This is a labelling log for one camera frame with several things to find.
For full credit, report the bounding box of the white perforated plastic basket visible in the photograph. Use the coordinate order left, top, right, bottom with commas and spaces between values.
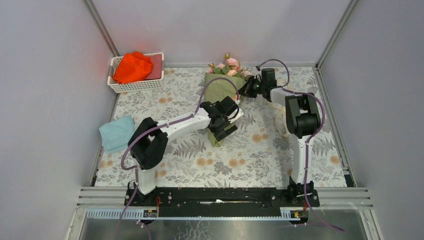
107, 51, 165, 94

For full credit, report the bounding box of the olive green wrapping paper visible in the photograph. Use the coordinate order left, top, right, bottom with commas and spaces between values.
203, 72, 248, 148

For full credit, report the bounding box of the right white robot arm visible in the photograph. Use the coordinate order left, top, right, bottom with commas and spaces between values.
239, 68, 326, 186

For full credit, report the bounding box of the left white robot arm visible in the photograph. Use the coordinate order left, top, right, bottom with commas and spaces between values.
128, 96, 244, 206

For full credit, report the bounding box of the pink fake flower bunch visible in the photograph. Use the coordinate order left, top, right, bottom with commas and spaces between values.
207, 53, 252, 79

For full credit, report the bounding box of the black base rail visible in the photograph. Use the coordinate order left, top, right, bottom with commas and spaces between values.
124, 187, 320, 218

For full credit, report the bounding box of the light blue towel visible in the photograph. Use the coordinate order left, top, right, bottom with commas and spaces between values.
99, 115, 136, 154

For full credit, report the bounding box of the dark red cloth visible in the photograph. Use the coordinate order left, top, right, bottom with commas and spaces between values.
146, 53, 163, 80

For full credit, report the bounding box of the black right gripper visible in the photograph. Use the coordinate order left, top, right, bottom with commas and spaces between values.
236, 75, 266, 99

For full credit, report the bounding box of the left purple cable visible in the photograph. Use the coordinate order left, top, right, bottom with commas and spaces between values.
114, 76, 241, 240

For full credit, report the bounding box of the cream ribbon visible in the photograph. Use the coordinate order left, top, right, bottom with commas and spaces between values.
262, 79, 291, 138

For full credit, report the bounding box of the orange cloth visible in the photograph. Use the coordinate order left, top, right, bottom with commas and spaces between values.
112, 51, 153, 84

